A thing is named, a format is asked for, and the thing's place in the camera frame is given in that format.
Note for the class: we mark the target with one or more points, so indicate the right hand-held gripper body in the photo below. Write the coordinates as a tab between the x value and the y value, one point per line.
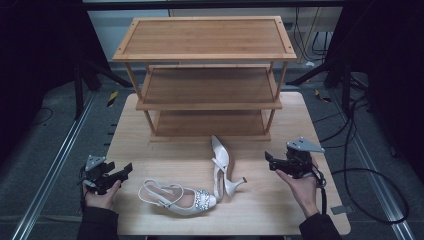
298	163

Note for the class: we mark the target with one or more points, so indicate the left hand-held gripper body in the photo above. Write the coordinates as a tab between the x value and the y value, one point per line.
96	175

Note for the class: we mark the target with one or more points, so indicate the white rhinestone high-heel shoe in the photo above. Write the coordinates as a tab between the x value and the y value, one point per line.
203	201
220	150

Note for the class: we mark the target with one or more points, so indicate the wooden three-tier shoe rack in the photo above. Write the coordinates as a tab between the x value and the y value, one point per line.
206	36

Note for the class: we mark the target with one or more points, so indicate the person's left hand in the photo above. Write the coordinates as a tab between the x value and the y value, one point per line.
100	200

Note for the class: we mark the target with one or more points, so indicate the person's right hand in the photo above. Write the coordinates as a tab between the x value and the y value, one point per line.
303	191

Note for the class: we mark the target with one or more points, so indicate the grey tape piece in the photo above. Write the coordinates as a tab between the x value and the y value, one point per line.
341	209

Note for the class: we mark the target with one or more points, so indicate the yellow black tape strip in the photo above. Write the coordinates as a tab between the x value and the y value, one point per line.
321	96
112	98

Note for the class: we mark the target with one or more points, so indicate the black metal stand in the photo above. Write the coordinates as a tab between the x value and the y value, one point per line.
345	83
79	83

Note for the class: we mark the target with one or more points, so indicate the metal floor rail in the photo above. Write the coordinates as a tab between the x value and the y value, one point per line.
370	166
50	170

